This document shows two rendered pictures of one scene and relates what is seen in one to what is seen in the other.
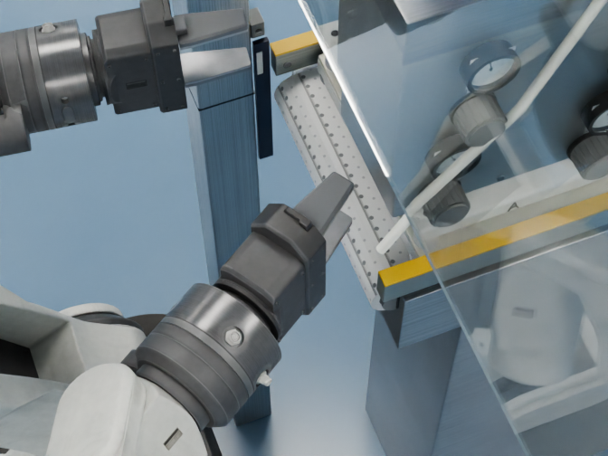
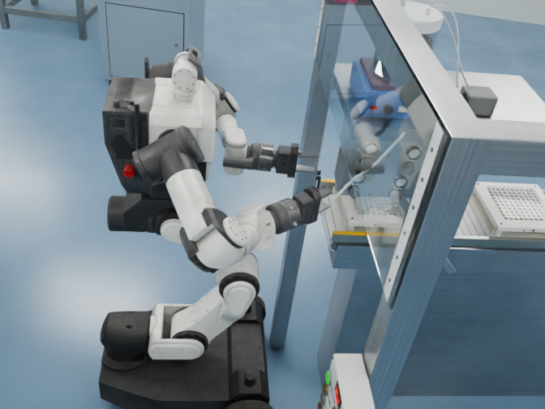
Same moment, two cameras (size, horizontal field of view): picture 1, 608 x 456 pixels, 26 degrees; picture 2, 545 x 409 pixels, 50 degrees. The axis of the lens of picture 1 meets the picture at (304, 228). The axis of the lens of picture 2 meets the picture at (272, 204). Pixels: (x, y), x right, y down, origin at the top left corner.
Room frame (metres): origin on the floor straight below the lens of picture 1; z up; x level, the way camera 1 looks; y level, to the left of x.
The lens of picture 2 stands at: (-0.86, -0.17, 2.09)
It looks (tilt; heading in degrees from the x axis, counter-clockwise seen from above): 38 degrees down; 12
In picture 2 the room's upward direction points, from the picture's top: 8 degrees clockwise
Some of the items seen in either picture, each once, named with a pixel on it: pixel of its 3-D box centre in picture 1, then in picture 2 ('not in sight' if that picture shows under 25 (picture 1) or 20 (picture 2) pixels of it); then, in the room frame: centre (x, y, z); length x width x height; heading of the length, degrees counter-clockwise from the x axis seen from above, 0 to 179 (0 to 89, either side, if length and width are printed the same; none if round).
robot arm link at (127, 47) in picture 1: (108, 63); (278, 158); (0.69, 0.17, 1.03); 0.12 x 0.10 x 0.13; 103
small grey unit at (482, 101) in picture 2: not in sight; (474, 100); (0.75, -0.36, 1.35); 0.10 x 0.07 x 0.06; 111
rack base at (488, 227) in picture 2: not in sight; (512, 217); (0.91, -0.63, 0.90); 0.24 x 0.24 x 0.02; 21
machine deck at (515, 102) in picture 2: not in sight; (444, 104); (0.79, -0.29, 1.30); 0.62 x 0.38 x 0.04; 111
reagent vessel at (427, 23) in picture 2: not in sight; (406, 39); (0.68, -0.13, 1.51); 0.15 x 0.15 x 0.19
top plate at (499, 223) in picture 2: not in sight; (517, 206); (0.91, -0.63, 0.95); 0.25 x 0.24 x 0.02; 21
